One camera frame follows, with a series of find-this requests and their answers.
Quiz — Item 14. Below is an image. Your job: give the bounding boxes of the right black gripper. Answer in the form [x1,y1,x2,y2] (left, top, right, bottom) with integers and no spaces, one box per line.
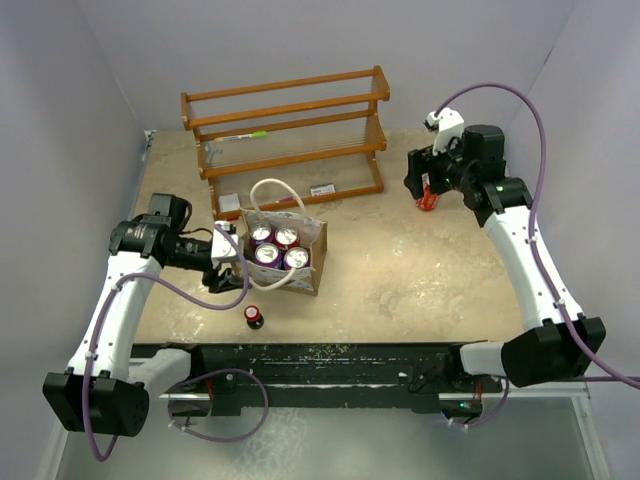
[404,132,474,200]

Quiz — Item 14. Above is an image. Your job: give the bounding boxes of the red cola can back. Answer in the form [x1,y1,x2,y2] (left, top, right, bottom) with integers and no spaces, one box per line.
[416,185,440,212]

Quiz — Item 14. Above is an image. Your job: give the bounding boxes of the red cola can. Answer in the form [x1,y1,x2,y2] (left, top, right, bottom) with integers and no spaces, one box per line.
[416,185,440,212]
[274,226,300,251]

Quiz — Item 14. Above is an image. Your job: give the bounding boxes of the purple can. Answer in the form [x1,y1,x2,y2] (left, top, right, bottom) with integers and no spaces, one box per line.
[283,247,311,270]
[248,221,274,249]
[254,243,283,269]

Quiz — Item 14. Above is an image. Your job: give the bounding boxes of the red cola can front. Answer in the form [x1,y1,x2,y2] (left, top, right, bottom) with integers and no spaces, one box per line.
[274,226,300,251]

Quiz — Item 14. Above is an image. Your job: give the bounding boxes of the canvas tote bag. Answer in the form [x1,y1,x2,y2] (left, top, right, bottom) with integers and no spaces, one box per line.
[241,178,327,296]

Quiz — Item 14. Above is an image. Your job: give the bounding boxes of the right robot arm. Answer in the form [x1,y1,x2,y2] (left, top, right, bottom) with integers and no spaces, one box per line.
[404,125,606,391]

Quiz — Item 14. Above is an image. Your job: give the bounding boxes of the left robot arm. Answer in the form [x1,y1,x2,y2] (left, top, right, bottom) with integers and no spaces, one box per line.
[43,193,249,437]

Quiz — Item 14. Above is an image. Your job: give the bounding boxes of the small red-capped dark bottle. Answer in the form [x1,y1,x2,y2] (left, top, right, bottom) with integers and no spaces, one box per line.
[244,305,264,330]

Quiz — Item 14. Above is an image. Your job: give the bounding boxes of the white box under rack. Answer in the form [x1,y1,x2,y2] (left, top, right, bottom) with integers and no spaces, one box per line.
[218,193,241,213]

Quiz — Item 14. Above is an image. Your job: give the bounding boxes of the orange wooden rack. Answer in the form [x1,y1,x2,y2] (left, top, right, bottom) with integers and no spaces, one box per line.
[181,65,391,220]

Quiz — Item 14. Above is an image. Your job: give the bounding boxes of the green-capped marker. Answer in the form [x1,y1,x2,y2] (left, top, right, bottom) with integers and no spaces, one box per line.
[214,130,268,142]

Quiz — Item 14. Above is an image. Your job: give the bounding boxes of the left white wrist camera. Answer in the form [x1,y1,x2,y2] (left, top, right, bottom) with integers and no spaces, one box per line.
[210,220,242,266]

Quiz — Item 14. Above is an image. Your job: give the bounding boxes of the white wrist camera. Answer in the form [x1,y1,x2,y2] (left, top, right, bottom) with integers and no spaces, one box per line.
[424,107,465,156]
[210,220,242,266]

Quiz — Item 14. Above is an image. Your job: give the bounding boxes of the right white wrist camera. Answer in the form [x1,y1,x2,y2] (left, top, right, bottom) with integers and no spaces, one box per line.
[424,107,465,156]

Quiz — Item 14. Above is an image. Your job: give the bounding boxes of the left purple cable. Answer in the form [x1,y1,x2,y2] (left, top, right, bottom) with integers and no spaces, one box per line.
[81,223,270,462]

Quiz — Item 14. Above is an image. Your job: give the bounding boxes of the purple cable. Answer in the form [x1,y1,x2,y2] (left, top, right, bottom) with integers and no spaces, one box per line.
[434,82,640,431]
[81,223,270,462]

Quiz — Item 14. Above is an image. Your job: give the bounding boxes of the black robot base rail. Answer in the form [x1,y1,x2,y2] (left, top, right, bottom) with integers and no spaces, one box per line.
[169,343,503,416]

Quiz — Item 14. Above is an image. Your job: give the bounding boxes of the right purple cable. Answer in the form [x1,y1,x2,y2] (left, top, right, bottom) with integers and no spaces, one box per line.
[434,82,640,431]

